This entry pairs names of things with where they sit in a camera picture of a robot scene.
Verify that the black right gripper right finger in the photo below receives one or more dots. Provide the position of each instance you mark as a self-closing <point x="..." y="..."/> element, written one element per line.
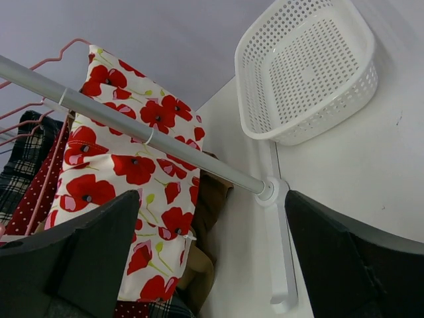
<point x="352" y="269"/>

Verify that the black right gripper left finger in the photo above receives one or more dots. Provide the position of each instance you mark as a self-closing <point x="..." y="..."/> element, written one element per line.
<point x="74" y="269"/>

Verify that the red polka dot skirt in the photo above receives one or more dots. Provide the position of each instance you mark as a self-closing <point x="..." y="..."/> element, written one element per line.
<point x="39" y="195"/>

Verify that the red poppy print skirt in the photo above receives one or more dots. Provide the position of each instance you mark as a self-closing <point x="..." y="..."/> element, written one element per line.
<point x="101" y="163"/>

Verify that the pink wire hanger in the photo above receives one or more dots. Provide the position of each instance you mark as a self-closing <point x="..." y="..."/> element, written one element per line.
<point x="63" y="60"/>
<point x="29" y="179"/>

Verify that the brown tan skirt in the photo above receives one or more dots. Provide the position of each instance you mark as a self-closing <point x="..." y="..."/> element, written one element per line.
<point x="199" y="275"/>

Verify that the dark plaid skirt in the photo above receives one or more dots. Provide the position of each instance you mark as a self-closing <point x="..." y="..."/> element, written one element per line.
<point x="27" y="155"/>

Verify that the silver white clothes rack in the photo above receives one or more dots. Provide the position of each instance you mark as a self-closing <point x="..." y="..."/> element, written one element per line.
<point x="270" y="193"/>

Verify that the white perforated plastic basket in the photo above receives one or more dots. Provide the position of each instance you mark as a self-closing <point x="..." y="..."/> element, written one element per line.
<point x="302" y="68"/>

